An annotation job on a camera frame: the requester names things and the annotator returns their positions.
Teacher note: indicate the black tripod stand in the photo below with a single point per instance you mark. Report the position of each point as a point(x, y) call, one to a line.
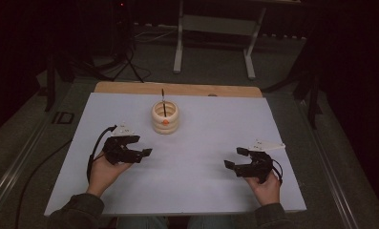
point(123, 47)

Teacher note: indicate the black metal stand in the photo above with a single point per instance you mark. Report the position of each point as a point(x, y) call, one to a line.
point(312, 101)

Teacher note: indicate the person's left hand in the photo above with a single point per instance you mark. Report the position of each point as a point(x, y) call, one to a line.
point(102, 175)

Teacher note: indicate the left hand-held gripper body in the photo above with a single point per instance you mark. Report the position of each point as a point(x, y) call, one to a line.
point(117, 151)

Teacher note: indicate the wooden table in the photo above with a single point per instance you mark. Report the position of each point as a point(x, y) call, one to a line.
point(130, 87)

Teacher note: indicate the white metal desk frame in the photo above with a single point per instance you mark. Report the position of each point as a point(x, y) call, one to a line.
point(179, 47)

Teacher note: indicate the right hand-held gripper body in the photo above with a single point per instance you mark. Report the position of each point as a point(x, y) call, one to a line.
point(260, 165)

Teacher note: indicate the cream ribbed brush holder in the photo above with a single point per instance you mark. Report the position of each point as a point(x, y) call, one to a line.
point(164, 125)

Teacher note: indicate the metal floor rail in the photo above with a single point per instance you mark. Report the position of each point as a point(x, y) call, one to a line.
point(12, 178)
point(333, 178)

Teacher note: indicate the thin black-tipped brush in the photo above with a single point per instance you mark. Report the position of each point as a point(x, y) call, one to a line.
point(164, 108)

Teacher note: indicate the person's right hand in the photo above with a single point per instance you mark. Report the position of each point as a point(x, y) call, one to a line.
point(268, 192)

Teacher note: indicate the black rectangular floor frame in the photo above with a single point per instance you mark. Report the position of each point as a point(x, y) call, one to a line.
point(54, 118)

